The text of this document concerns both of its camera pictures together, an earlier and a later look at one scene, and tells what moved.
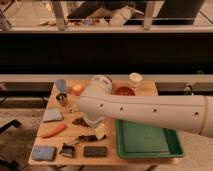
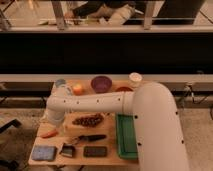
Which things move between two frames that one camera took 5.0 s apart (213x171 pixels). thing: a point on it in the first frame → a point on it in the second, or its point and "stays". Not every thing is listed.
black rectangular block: [95, 151] stays
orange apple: [77, 89] stays
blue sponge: [43, 153] stays
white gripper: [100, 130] → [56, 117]
